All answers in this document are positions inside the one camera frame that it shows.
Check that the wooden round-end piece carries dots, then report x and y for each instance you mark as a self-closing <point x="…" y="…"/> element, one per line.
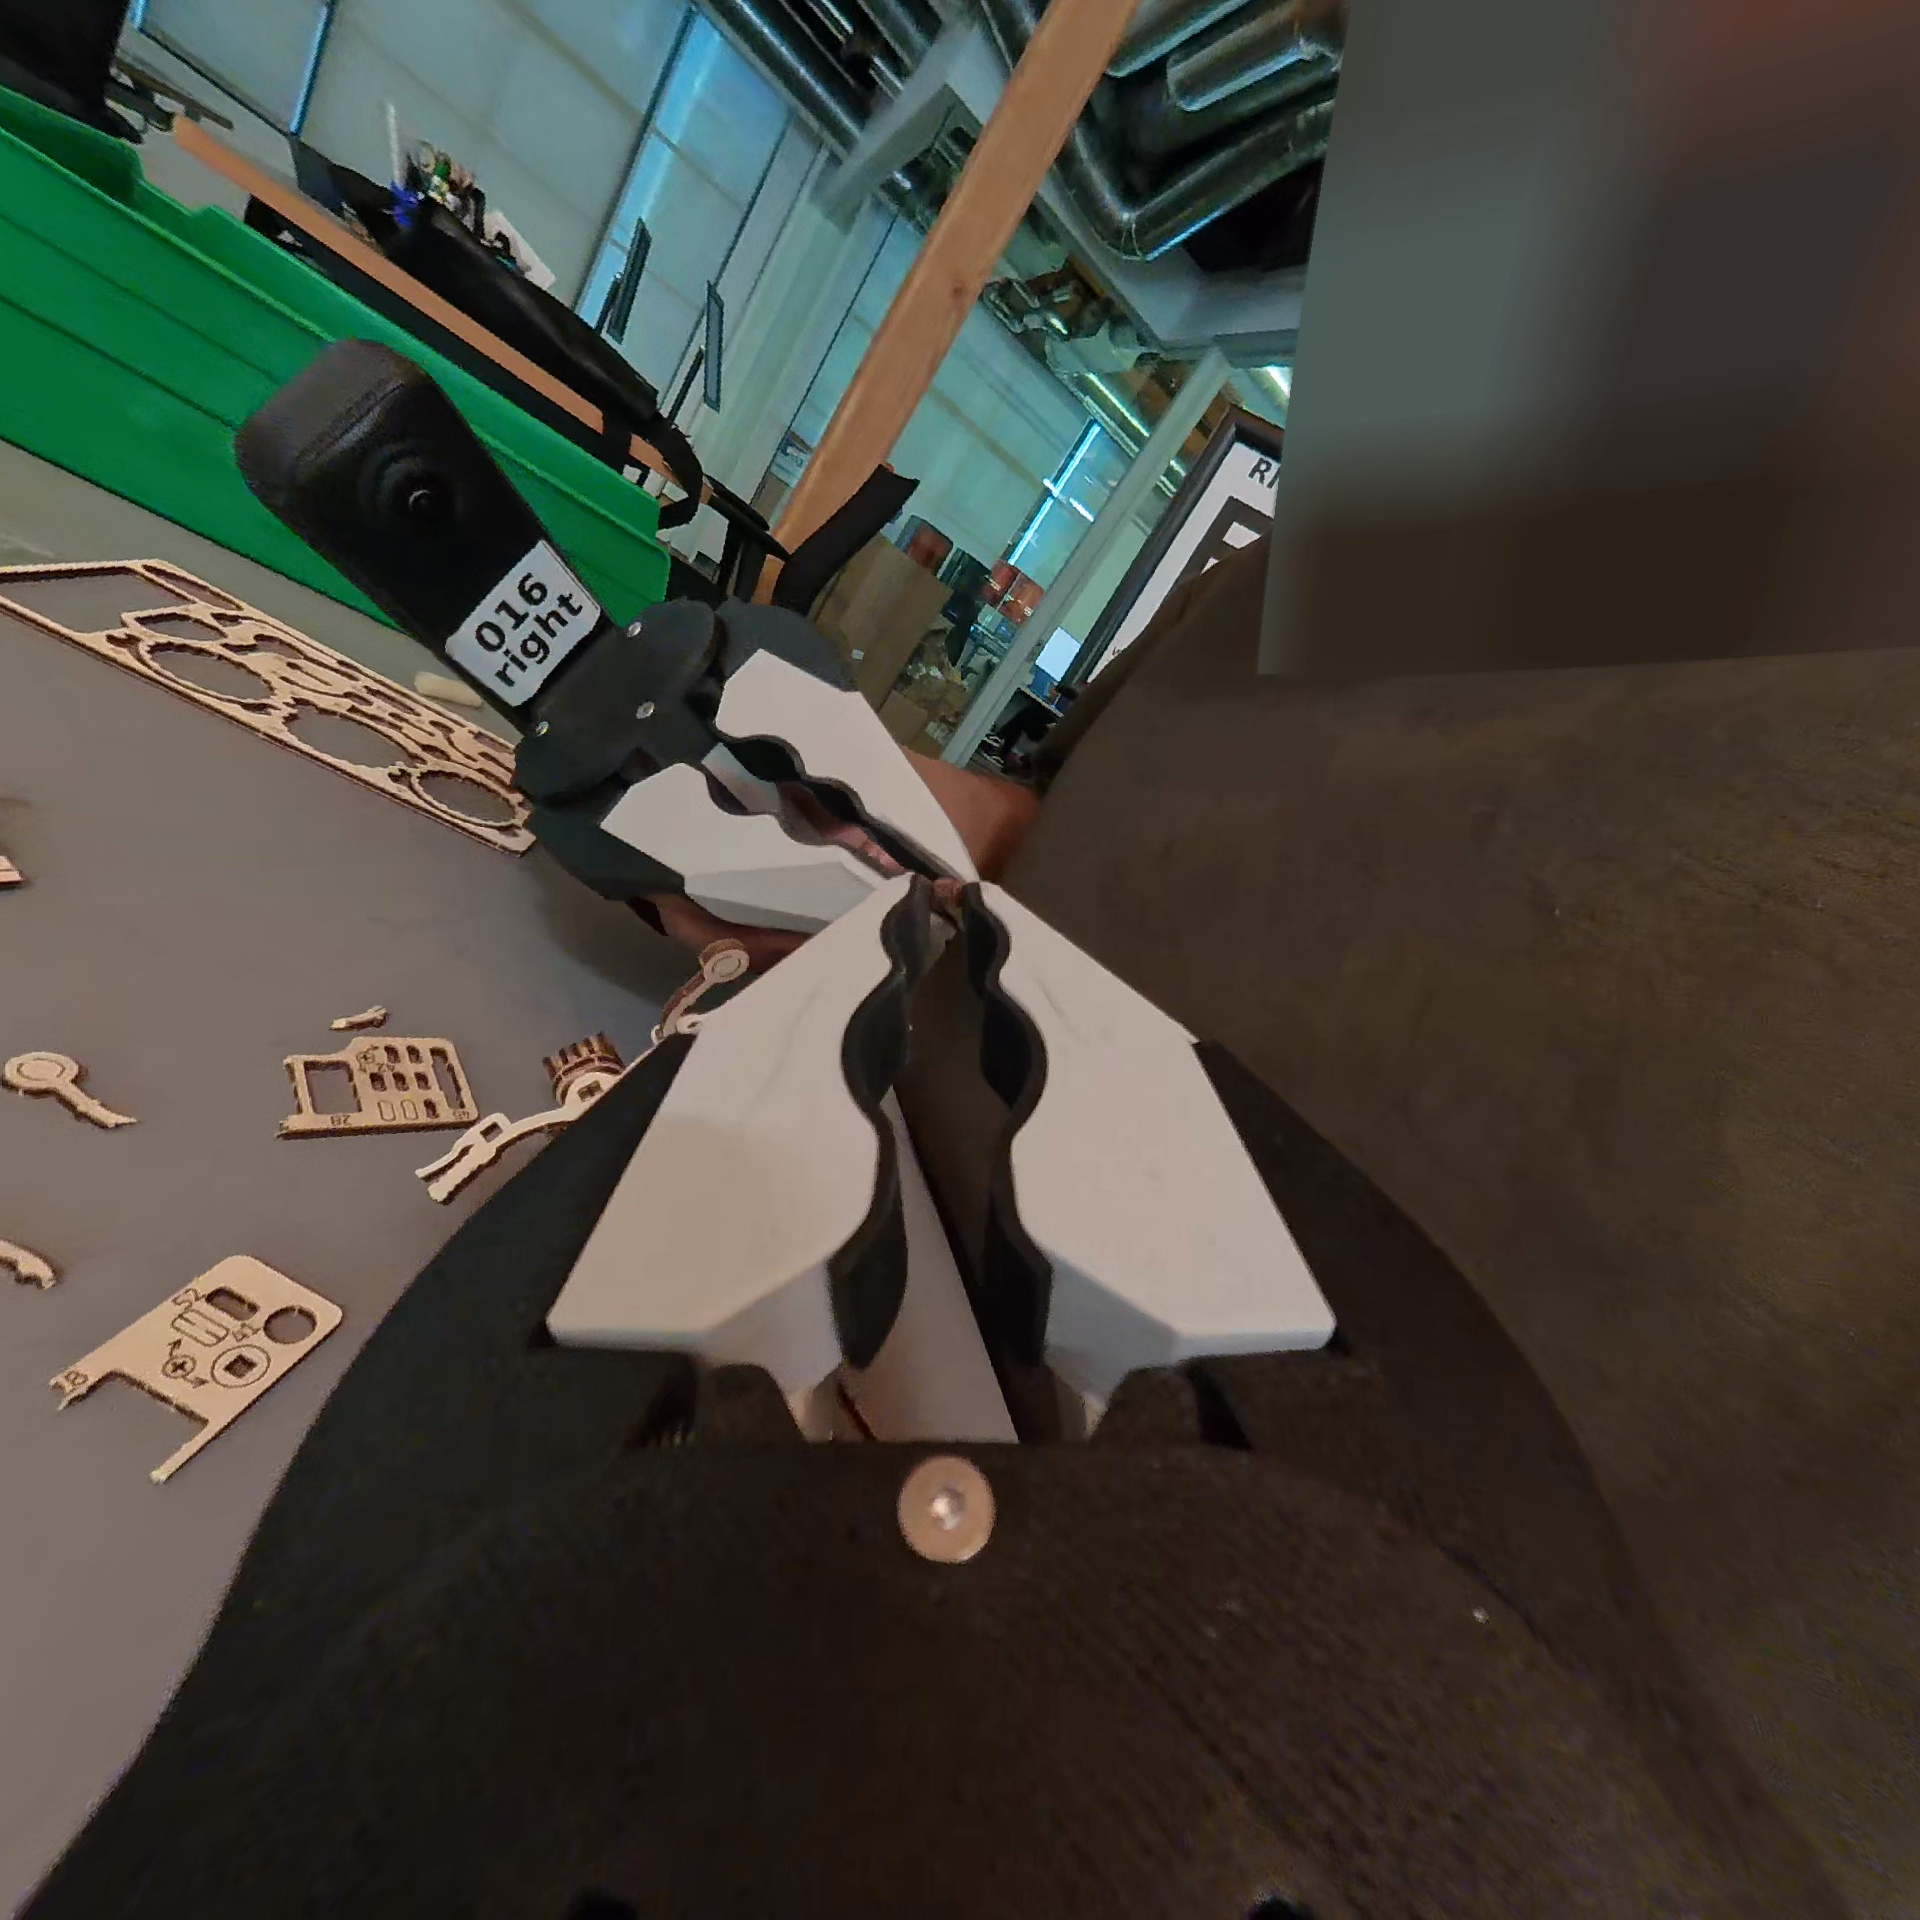
<point x="705" y="990"/>

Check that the white framed sign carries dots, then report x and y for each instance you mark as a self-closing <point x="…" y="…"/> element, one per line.
<point x="1185" y="586"/>

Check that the cardboard box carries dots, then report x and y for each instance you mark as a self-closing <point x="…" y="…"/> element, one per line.
<point x="878" y="615"/>

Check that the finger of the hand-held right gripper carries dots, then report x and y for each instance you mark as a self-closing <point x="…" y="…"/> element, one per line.
<point x="705" y="848"/>
<point x="839" y="734"/>

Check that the wooden window grid panel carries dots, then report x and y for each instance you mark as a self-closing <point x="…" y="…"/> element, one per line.
<point x="383" y="1089"/>

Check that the metal ventilation duct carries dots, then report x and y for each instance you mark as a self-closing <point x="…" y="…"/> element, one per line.
<point x="1201" y="149"/>

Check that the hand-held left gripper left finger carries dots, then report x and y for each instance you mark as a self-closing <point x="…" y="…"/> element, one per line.
<point x="734" y="1185"/>

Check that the wooden post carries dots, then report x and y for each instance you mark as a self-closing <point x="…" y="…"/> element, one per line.
<point x="961" y="271"/>

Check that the person's right hand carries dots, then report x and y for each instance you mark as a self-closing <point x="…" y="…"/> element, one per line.
<point x="984" y="819"/>

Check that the wooden arc piece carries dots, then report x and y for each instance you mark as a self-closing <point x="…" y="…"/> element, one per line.
<point x="30" y="1262"/>

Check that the wooden round-head key piece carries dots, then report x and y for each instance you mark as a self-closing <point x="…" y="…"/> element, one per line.
<point x="33" y="1070"/>

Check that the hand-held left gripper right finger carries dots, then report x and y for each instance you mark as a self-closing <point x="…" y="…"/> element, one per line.
<point x="1170" y="1185"/>

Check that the black office chair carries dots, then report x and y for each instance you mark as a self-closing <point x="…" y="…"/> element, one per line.
<point x="839" y="523"/>

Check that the green storage bin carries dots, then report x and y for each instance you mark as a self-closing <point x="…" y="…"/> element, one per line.
<point x="150" y="375"/>

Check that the black covered table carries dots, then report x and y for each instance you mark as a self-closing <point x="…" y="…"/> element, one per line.
<point x="494" y="301"/>

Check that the small wooden square panel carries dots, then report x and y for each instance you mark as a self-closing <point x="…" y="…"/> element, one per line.
<point x="224" y="1349"/>

